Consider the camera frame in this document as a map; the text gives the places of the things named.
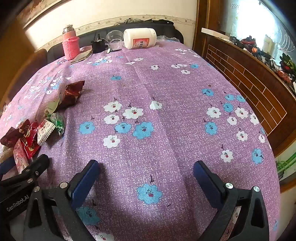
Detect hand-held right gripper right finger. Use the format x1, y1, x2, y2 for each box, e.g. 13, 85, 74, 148
193, 160, 270, 241

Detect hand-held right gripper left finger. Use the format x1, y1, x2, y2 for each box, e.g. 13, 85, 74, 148
23, 159, 101, 241

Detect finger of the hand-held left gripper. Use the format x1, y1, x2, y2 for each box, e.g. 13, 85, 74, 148
0, 153, 50, 189
0, 159, 18, 178

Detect red gold-emblem snack packet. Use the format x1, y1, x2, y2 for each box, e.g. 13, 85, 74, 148
20, 120, 40, 159

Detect clear green-edged snack packet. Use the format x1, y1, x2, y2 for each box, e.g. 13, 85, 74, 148
46, 112, 65, 136

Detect dark red foil snack packet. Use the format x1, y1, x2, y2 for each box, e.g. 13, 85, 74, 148
59, 80, 85, 108

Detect dark maroon snack packet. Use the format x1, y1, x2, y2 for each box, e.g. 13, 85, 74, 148
0, 127, 23, 146

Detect white red-print snack packet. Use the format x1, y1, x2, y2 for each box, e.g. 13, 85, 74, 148
36, 119, 55, 146

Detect pale green snack packet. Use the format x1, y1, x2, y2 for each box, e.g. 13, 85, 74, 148
44, 98, 61, 116

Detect purple floral tablecloth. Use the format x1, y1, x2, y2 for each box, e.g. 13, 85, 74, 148
0, 39, 281, 241

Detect brown armchair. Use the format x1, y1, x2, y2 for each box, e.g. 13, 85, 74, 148
0, 49, 48, 105

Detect wooden brick-pattern partition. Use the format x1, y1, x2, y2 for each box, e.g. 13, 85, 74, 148
192, 0, 296, 158

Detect black leather sofa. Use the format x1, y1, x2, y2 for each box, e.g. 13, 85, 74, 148
47, 20, 184, 63

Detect thin booklet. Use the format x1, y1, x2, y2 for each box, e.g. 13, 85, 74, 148
70, 49, 93, 65

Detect pink knit-sleeve bottle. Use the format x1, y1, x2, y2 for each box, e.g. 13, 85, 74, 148
62, 25, 80, 61

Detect small black holder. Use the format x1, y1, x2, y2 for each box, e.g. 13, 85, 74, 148
90, 35, 109, 54

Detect pile of dark clutter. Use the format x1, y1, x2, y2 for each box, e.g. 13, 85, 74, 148
229, 35, 296, 81

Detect clear plastic cup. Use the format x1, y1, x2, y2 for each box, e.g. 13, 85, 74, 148
106, 30, 124, 50

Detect clear plastic bag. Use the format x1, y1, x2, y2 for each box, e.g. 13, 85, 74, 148
157, 35, 181, 43

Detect flat white box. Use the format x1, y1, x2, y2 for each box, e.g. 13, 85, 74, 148
201, 27, 229, 40

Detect white plastic jar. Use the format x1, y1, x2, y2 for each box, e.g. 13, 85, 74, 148
123, 27, 158, 50

